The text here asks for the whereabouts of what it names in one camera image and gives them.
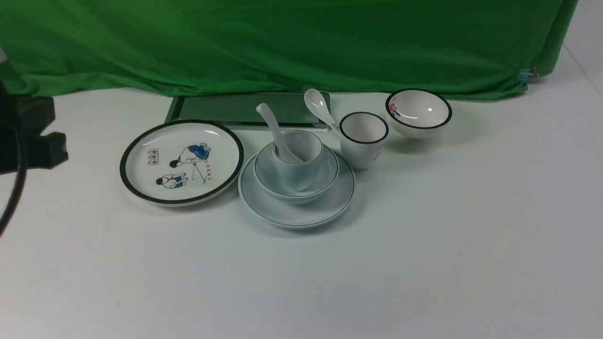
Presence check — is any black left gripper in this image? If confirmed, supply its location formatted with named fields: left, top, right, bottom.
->
left=0, top=83, right=69, bottom=174

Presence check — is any light blue shallow bowl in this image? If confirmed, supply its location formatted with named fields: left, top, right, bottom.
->
left=252, top=143, right=340, bottom=204

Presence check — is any white ceramic spoon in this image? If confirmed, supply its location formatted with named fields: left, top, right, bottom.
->
left=256, top=103, right=303, bottom=164

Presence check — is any light blue cup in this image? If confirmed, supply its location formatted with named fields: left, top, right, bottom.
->
left=272, top=129, right=325, bottom=192

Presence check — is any illustrated plate with black rim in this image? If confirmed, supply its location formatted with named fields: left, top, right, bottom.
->
left=119, top=120, right=245, bottom=207

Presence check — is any dark reflective tray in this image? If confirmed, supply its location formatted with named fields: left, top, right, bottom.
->
left=164, top=92, right=330, bottom=132

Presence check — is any white spoon on tray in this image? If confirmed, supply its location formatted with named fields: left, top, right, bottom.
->
left=304, top=89, right=341, bottom=138

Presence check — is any light blue plate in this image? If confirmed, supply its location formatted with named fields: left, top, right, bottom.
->
left=238, top=153, right=356, bottom=230

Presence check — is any white cup with black rim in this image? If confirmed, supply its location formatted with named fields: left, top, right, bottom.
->
left=339, top=112, right=389, bottom=170

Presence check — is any white bowl with black rim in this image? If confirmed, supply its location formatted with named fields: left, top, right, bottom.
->
left=385, top=89, right=453, bottom=139

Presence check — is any green backdrop cloth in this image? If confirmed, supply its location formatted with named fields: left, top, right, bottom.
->
left=0, top=0, right=577, bottom=100

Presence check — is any blue binder clip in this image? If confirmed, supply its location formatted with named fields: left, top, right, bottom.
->
left=515, top=67, right=540, bottom=84

